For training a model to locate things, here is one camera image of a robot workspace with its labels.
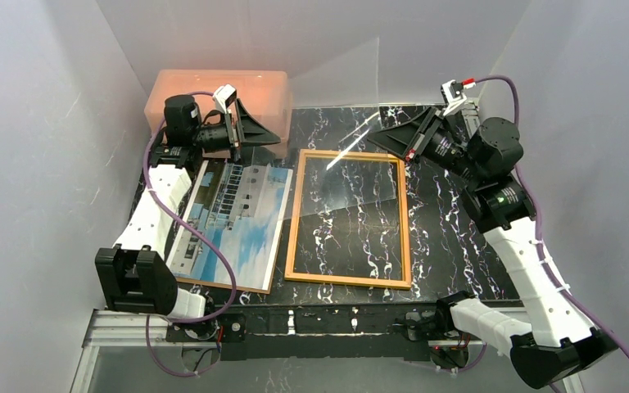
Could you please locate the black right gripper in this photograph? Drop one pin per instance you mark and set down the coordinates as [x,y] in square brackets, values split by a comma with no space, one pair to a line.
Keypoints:
[423,137]

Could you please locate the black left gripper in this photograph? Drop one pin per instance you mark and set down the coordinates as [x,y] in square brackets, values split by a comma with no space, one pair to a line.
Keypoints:
[234,135]

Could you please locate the clear acrylic frame sheet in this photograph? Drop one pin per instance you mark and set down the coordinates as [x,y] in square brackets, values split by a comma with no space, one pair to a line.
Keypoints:
[337,108]

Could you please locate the yellow wooden picture frame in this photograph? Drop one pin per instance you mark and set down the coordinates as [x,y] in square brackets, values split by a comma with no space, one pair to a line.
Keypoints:
[350,220]

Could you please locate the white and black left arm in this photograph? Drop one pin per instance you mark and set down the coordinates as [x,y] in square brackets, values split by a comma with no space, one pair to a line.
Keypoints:
[133,272]

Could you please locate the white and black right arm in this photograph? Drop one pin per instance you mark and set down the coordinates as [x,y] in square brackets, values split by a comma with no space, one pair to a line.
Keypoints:
[558,340]

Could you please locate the pink plastic storage box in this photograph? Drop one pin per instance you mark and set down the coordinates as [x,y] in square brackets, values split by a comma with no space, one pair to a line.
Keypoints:
[266,95]

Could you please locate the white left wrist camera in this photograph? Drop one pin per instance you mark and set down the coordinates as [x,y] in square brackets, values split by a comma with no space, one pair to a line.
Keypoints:
[223,97]

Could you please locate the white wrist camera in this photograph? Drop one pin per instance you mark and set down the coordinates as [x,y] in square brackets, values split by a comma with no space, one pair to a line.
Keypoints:
[223,97]
[454,96]

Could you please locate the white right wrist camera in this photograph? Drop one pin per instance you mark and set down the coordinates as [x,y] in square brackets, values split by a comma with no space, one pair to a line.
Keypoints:
[454,96]

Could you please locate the brown frame backing board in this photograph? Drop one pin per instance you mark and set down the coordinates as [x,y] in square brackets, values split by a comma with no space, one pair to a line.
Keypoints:
[222,285]

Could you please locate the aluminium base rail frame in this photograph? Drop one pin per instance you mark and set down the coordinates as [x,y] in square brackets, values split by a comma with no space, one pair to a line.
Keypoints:
[448,254]

